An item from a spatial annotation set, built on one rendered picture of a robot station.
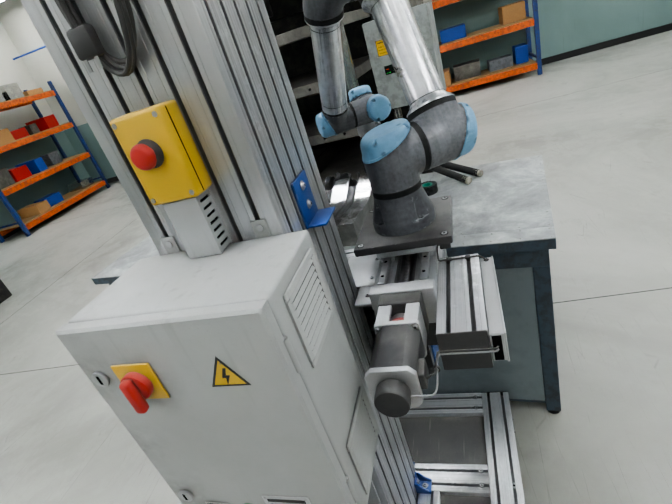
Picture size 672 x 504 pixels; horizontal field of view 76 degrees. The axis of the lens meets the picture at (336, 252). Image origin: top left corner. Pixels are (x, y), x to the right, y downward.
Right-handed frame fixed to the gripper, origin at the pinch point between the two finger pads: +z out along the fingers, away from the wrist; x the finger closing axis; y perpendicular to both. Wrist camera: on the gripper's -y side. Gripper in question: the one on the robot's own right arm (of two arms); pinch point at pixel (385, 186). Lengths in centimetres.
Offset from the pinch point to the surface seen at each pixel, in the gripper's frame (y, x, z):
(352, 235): 14.5, -11.6, 10.9
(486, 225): 9.4, 33.1, 15.1
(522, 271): 16, 43, 29
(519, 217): 6.3, 43.1, 15.1
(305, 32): -70, -43, -56
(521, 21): -623, 55, 14
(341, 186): -14.8, -23.4, 2.7
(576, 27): -707, 134, 53
